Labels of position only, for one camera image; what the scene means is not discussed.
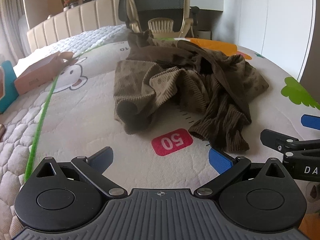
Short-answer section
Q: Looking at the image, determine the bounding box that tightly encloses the white trash bin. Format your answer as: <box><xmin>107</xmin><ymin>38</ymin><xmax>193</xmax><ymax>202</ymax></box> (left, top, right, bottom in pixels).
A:
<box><xmin>195</xmin><ymin>30</ymin><xmax>212</xmax><ymax>40</ymax></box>

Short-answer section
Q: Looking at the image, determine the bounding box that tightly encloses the beige mesh office chair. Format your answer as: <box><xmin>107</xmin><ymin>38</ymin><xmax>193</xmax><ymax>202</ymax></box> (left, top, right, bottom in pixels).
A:
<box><xmin>118</xmin><ymin>0</ymin><xmax>200</xmax><ymax>38</ymax></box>

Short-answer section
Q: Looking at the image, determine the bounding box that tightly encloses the cartoon printed play mat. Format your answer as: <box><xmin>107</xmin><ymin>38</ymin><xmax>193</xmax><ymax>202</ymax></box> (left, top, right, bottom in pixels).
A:
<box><xmin>0</xmin><ymin>37</ymin><xmax>320</xmax><ymax>240</ymax></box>

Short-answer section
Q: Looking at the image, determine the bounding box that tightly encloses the brown corduroy dotted garment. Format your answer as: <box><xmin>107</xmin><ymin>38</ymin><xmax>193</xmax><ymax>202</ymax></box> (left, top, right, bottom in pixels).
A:
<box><xmin>113</xmin><ymin>31</ymin><xmax>268</xmax><ymax>152</ymax></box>

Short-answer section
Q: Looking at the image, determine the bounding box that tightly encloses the white quilted mattress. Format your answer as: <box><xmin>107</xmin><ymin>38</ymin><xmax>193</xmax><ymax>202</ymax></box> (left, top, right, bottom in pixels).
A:
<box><xmin>13</xmin><ymin>24</ymin><xmax>131</xmax><ymax>77</ymax></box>

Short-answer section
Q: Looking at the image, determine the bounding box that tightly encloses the grey curtain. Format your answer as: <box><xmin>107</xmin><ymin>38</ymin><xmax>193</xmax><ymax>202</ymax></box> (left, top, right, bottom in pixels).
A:
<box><xmin>1</xmin><ymin>0</ymin><xmax>31</xmax><ymax>64</ymax></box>

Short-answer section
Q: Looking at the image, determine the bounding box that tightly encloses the beige padded headboard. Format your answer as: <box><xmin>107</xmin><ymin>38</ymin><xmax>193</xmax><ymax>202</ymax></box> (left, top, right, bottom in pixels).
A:
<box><xmin>27</xmin><ymin>0</ymin><xmax>123</xmax><ymax>52</ymax></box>

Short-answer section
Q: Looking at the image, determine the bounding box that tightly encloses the pink cardboard box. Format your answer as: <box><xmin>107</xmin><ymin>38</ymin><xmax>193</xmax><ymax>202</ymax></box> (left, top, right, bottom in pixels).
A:
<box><xmin>14</xmin><ymin>51</ymin><xmax>74</xmax><ymax>95</ymax></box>

